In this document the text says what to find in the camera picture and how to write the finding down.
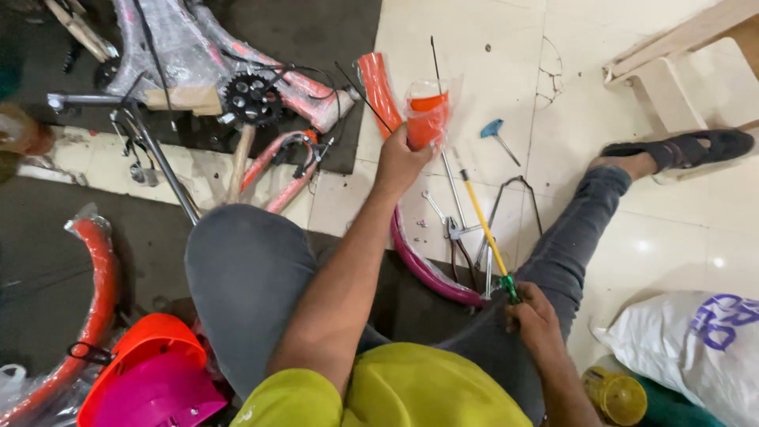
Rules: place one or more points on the yellow green shirt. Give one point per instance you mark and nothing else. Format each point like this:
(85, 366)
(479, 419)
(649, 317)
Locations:
(403, 391)

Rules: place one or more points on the small silver screws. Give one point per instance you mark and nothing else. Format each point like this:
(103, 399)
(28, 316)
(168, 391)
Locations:
(421, 223)

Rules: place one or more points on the long wrapped orange mudguard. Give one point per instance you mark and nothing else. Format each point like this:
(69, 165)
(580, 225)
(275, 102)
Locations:
(98, 296)

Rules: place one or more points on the orange plastic part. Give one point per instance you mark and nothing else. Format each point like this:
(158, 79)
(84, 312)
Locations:
(428, 115)

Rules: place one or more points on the white plastic bag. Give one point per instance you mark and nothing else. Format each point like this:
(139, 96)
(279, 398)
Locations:
(12, 382)

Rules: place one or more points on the long silver spanner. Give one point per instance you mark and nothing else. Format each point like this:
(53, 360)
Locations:
(489, 270)

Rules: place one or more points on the black sandal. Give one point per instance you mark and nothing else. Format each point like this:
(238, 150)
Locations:
(688, 149)

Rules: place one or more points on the person's right hand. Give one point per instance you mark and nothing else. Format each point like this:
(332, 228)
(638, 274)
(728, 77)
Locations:
(536, 320)

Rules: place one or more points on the dark floor mat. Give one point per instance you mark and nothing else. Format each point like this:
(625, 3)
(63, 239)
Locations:
(320, 29)

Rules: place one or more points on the plastic wrapped pink bicycle frame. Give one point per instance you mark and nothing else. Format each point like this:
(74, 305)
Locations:
(178, 47)

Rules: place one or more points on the white printed sack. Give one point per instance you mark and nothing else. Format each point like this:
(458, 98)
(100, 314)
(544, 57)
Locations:
(682, 356)

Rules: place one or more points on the short wrapped orange mudguard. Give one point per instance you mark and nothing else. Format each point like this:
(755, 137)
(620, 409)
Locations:
(379, 95)

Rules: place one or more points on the pink bicycle fork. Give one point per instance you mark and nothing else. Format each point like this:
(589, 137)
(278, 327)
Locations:
(283, 190)

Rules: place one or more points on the yellow plastic jar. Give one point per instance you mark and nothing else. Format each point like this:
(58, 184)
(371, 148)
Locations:
(618, 396)

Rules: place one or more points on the wooden sticks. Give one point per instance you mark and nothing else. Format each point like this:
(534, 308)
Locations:
(80, 29)

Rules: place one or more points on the silver metal rod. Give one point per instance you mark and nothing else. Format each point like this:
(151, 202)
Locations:
(453, 190)

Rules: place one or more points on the orange plastic basket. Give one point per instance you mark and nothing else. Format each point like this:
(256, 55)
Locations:
(148, 341)

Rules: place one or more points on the magenta mudguard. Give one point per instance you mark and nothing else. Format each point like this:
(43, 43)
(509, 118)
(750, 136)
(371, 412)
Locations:
(422, 268)

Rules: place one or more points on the beige plastic stool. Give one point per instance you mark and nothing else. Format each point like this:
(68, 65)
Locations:
(667, 74)

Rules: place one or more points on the grey trousers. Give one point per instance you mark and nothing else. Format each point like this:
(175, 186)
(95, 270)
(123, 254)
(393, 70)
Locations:
(249, 284)

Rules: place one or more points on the small silver wrench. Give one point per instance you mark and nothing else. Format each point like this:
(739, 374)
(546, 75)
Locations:
(434, 206)

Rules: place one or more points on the green cloth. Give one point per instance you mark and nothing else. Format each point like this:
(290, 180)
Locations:
(673, 410)

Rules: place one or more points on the person's left hand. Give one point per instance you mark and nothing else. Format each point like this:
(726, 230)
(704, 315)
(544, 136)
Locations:
(398, 163)

